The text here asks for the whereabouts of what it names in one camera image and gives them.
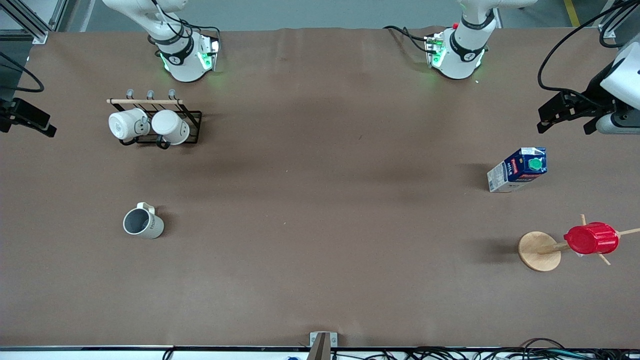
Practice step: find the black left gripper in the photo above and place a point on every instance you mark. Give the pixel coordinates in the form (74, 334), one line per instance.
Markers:
(593, 96)

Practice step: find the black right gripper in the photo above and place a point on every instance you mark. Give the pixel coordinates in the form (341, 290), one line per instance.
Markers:
(11, 113)

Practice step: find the blue milk carton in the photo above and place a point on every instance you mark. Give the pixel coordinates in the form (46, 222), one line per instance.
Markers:
(515, 172)

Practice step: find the grey ceramic mug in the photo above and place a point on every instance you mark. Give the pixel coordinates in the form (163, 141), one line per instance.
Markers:
(150, 227)

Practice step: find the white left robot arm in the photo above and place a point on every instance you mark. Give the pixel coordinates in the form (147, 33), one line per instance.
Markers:
(457, 55)

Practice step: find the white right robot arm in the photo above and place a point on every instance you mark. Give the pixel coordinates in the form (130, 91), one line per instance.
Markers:
(182, 60)

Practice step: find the red plastic cup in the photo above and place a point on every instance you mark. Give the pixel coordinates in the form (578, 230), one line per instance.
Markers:
(592, 238)

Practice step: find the white mug with face print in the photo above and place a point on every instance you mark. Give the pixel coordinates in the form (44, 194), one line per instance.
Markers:
(127, 124)

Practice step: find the plain white mug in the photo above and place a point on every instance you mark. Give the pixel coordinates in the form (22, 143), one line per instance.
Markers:
(170, 125)

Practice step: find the wooden mug tree stand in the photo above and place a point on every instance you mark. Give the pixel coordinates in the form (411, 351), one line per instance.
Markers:
(539, 251)

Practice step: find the brown table cover sheet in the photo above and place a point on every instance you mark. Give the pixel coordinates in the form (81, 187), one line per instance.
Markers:
(320, 125)

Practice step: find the aluminium frame profile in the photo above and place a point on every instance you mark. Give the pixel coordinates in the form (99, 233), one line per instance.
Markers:
(612, 17)
(35, 27)

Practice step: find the metal table edge bracket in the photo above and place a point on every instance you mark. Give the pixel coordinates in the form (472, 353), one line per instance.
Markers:
(313, 337)

